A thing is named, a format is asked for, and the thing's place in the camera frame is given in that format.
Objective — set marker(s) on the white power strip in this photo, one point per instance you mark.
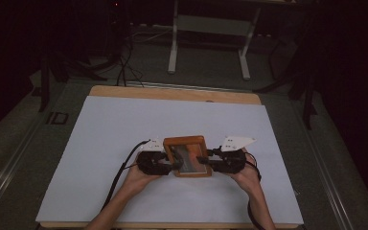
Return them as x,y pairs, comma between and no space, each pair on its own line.
151,27

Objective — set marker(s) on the black stand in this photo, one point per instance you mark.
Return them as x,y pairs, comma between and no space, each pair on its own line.
49,76
306,92

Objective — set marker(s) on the white table sheet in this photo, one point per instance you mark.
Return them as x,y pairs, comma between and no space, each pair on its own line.
172,118

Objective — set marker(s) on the white metal stand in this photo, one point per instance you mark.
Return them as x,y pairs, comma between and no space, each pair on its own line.
211,25

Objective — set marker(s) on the wooden table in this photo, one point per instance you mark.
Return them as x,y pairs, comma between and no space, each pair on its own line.
172,94

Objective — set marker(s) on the black floor bracket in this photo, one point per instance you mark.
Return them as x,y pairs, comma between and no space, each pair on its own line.
57,118

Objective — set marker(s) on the metal floor rail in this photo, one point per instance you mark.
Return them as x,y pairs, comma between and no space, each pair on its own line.
9,169
185,87
326,166

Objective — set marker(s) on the wooden picture frame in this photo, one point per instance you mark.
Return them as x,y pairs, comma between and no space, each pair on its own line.
188,147

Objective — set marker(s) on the person's left hand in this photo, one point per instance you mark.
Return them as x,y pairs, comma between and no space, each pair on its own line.
139,182

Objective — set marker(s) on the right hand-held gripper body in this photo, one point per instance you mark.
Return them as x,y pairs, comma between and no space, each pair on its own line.
230,159

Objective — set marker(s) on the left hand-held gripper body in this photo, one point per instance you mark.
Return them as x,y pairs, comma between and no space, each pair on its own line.
151,161

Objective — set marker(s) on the person's right hand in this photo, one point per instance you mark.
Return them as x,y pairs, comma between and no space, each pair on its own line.
247,179

